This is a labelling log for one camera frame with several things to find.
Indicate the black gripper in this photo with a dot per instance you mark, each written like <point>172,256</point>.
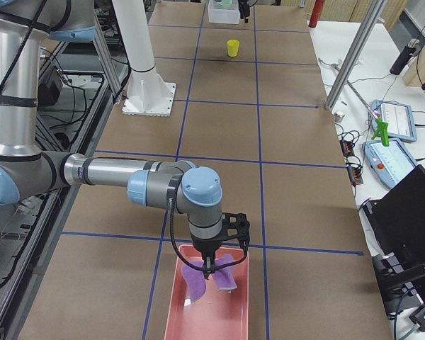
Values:
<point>206,246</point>
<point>245,10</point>

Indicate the aluminium frame post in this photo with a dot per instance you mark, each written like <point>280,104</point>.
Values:
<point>365,29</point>

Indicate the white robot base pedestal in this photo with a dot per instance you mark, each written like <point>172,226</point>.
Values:
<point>147,93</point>

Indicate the reacher grabber tool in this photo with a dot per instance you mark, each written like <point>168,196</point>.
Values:
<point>381,129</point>

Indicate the red fire extinguisher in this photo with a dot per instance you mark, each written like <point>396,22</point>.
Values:
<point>316,13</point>

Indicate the translucent plastic box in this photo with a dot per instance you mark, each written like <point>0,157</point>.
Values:
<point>224,12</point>

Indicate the pink plastic bin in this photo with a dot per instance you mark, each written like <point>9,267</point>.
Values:
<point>217,315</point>

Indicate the far teach pendant tablet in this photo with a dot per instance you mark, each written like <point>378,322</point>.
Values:
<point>399,117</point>

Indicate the teach pendant tablet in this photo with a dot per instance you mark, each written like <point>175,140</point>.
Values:
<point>390,164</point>
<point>399,117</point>

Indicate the yellow plastic cup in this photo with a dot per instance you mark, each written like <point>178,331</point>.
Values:
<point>233,48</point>

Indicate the near teach pendant tablet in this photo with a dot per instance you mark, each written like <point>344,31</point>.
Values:
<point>390,164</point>

